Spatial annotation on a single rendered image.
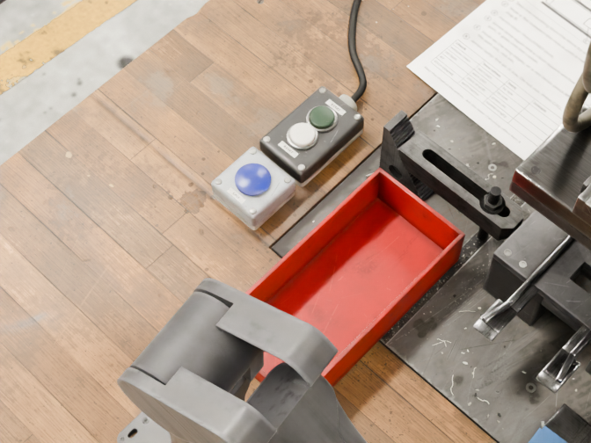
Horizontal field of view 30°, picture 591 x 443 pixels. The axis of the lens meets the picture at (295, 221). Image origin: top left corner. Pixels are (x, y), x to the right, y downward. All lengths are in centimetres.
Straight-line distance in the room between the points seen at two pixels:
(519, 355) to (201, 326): 52
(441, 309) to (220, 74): 40
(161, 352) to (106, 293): 49
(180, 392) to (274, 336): 7
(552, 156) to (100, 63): 163
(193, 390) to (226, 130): 64
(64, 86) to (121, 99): 116
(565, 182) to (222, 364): 40
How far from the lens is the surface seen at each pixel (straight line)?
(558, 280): 112
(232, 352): 73
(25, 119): 246
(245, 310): 71
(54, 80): 250
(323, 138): 124
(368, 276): 119
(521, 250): 113
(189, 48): 136
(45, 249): 124
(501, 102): 133
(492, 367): 117
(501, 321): 110
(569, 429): 114
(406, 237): 121
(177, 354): 72
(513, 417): 115
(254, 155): 123
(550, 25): 141
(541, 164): 100
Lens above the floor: 198
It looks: 61 degrees down
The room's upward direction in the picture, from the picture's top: 2 degrees counter-clockwise
